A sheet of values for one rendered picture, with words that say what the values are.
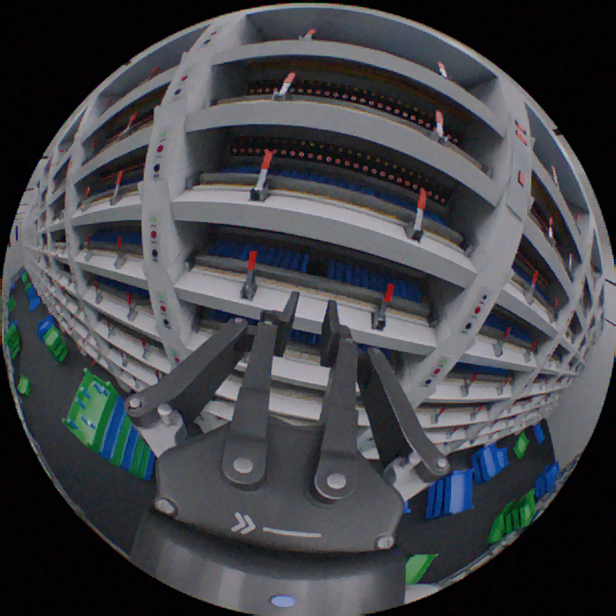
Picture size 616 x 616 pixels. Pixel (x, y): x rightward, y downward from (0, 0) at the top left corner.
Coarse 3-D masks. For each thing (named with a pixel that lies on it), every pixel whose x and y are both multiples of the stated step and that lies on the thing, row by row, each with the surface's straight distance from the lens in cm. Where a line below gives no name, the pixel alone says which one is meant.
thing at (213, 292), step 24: (192, 240) 53; (288, 240) 53; (312, 240) 52; (192, 264) 51; (384, 264) 55; (192, 288) 47; (216, 288) 46; (240, 288) 45; (264, 288) 44; (288, 288) 44; (312, 288) 45; (432, 288) 58; (240, 312) 45; (312, 312) 41; (360, 312) 44; (432, 312) 52; (360, 336) 44; (384, 336) 44; (408, 336) 47; (432, 336) 51
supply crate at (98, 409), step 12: (84, 384) 104; (108, 384) 89; (84, 396) 106; (96, 396) 101; (108, 396) 89; (72, 408) 102; (96, 408) 98; (108, 408) 90; (72, 420) 103; (96, 420) 95; (84, 432) 98; (96, 432) 87; (96, 444) 89
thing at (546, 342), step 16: (576, 208) 122; (576, 224) 118; (592, 224) 124; (576, 256) 112; (576, 272) 110; (560, 288) 110; (560, 304) 108; (576, 304) 115; (544, 336) 109; (560, 336) 112; (544, 352) 108; (528, 384) 118; (496, 416) 126
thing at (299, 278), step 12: (204, 264) 51; (216, 264) 49; (228, 264) 47; (240, 264) 46; (240, 276) 46; (264, 276) 46; (276, 276) 45; (288, 276) 44; (300, 276) 44; (312, 276) 44; (324, 288) 44; (336, 288) 44; (348, 288) 44; (360, 288) 45; (372, 300) 46; (396, 300) 48; (408, 300) 50; (408, 312) 50; (420, 312) 51
